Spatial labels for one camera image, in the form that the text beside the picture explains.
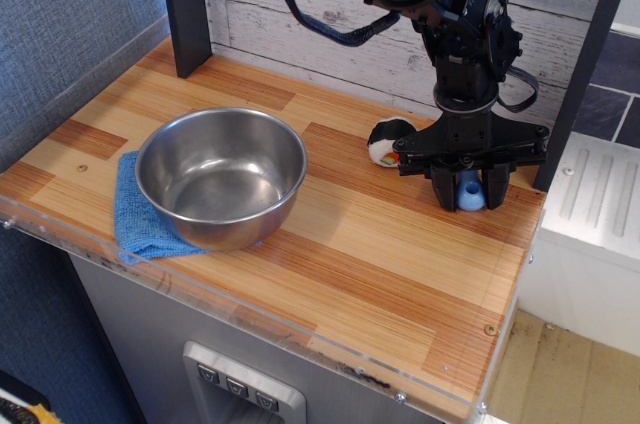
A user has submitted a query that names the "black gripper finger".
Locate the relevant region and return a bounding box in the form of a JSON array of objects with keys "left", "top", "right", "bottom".
[
  {"left": 481, "top": 166, "right": 516, "bottom": 210},
  {"left": 427, "top": 167, "right": 458, "bottom": 212}
]

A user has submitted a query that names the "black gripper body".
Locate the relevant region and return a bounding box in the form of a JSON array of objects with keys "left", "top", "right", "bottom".
[{"left": 393, "top": 111, "right": 550, "bottom": 178}]

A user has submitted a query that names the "blue handled grey scoop spoon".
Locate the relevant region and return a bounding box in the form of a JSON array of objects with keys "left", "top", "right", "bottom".
[{"left": 457, "top": 170, "right": 486, "bottom": 212}]

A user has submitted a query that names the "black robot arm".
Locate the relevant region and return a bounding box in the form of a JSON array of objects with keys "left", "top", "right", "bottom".
[{"left": 362, "top": 0, "right": 550, "bottom": 211}]

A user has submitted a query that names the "blue microfibre cloth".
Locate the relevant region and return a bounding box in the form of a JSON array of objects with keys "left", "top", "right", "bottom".
[{"left": 114, "top": 151, "right": 210, "bottom": 265}]

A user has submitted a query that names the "plush sushi roll toy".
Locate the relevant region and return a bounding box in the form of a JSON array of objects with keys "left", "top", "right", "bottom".
[{"left": 367, "top": 116, "right": 416, "bottom": 168}]

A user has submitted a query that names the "white ribbed cabinet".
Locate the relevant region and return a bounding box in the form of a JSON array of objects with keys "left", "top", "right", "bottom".
[{"left": 518, "top": 133, "right": 639, "bottom": 355}]

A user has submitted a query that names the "stainless steel bowl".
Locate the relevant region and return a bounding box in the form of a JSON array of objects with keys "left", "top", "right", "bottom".
[{"left": 135, "top": 107, "right": 308, "bottom": 251}]

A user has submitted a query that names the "silver dispenser button panel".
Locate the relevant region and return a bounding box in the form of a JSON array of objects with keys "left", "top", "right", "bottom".
[{"left": 183, "top": 341, "right": 307, "bottom": 423}]

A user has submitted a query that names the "yellow black object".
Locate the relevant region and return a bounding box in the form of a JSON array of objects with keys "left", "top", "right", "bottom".
[{"left": 0, "top": 397, "right": 61, "bottom": 424}]

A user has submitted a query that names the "dark grey right post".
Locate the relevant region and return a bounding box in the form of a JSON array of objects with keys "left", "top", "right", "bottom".
[{"left": 533, "top": 0, "right": 621, "bottom": 192}]

